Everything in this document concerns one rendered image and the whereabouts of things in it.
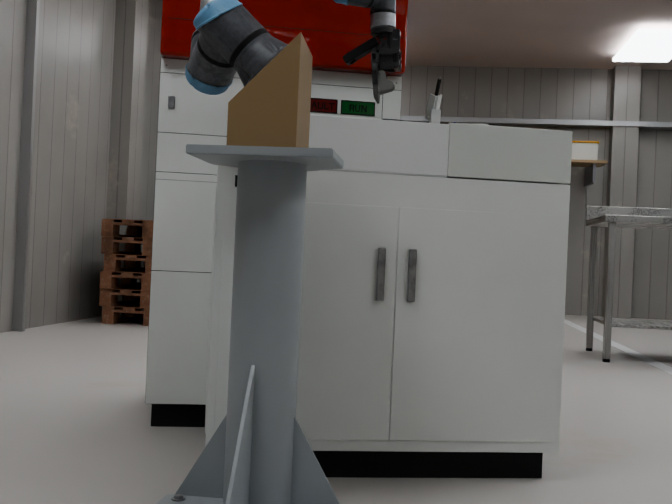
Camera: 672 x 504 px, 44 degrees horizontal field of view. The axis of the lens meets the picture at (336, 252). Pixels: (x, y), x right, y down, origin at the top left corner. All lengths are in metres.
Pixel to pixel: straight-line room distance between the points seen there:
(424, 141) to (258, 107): 0.58
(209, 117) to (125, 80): 4.52
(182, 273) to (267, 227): 0.96
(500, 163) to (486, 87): 8.34
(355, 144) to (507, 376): 0.75
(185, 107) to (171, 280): 0.57
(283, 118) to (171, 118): 1.04
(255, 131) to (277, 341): 0.47
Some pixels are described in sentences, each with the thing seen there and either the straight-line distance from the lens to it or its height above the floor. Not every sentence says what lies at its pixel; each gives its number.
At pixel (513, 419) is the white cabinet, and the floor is 0.17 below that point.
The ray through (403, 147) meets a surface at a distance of 2.22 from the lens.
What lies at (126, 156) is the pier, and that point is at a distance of 7.19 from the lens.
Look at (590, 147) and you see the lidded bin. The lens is 10.07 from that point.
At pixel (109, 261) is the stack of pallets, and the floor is 0.48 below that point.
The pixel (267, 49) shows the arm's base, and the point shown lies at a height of 1.05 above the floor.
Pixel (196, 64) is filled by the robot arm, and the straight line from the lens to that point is 2.06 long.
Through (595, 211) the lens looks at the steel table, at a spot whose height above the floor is 1.00.
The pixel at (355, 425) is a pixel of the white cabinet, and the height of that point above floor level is 0.15.
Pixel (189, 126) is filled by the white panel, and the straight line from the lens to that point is 2.80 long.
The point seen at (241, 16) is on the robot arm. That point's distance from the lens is 1.96.
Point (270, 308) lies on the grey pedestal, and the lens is 1.84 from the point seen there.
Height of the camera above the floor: 0.59
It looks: level
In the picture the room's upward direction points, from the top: 3 degrees clockwise
